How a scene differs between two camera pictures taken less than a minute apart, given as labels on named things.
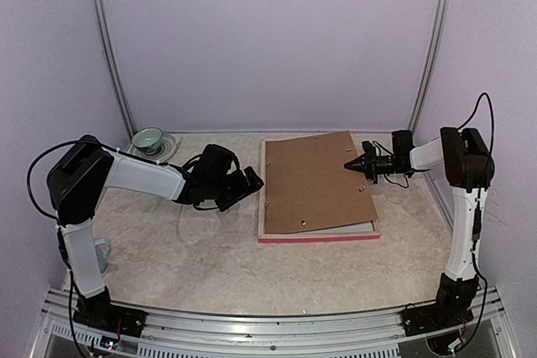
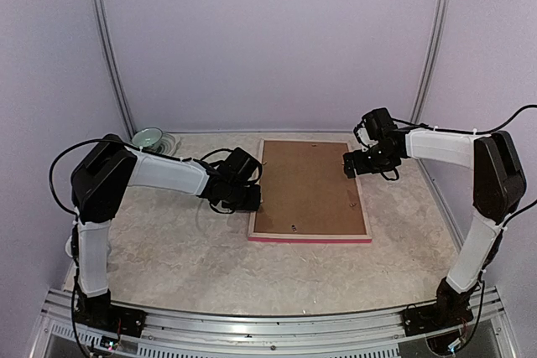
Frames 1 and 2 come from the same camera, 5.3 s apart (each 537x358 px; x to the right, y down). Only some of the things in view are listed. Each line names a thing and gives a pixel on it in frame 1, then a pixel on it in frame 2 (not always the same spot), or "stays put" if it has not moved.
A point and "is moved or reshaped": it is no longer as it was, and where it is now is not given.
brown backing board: x=308 y=185 is moved or reshaped
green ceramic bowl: x=147 y=140 stays put
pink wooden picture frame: x=308 y=236 is moved or reshaped
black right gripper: x=364 y=165 → x=360 y=164
